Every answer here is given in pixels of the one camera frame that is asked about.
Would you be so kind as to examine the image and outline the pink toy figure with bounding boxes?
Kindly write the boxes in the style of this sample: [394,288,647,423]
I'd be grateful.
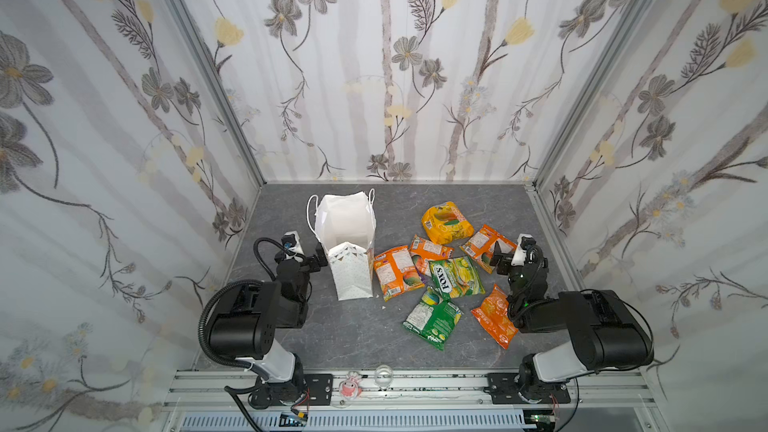
[338,371,363,400]

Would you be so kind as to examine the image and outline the orange chips pack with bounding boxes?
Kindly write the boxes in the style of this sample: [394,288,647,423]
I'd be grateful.
[472,284,518,350]

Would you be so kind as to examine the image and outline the white cartoon paper bag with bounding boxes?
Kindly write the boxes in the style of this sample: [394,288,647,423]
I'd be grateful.
[306,189,376,301]

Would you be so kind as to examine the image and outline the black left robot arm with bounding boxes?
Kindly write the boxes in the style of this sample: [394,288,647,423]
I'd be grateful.
[197,232,328,414]

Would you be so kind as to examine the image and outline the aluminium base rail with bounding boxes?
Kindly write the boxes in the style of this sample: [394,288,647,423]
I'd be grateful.
[162,369,657,412]

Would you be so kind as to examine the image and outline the orange white snack pack right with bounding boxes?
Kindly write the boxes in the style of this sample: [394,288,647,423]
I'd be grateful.
[460,224,517,274]

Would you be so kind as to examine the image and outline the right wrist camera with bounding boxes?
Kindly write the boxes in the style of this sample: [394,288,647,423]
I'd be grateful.
[512,233,536,266]

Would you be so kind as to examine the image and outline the green snack pack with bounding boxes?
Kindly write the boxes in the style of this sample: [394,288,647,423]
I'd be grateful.
[402,287,463,351]

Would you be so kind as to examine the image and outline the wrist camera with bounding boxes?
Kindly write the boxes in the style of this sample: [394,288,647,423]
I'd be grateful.
[281,231,303,262]
[512,233,536,266]

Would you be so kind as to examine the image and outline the yellow green Fox candy bag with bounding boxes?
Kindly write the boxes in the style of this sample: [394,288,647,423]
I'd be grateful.
[429,257,485,300]

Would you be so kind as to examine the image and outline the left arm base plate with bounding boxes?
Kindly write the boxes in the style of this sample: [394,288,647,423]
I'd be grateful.
[248,373,334,410]

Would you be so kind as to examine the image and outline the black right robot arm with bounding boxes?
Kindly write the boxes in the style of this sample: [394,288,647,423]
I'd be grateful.
[488,235,654,404]

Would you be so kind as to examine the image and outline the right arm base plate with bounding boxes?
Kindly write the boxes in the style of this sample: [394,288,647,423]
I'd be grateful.
[484,373,572,405]

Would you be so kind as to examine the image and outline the large orange snack pack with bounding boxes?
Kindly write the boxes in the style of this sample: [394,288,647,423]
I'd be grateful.
[373,246,425,301]

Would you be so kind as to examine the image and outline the white vented cable duct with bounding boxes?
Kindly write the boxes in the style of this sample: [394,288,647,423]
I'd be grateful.
[178,410,536,431]

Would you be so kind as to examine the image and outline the clear plastic ball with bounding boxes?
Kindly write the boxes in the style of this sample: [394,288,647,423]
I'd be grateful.
[374,365,393,389]

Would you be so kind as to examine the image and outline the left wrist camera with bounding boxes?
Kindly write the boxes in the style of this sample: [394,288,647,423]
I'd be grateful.
[281,231,303,262]

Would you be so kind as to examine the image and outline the yellow mango snack bag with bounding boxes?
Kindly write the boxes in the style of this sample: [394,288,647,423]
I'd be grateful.
[421,201,474,245]

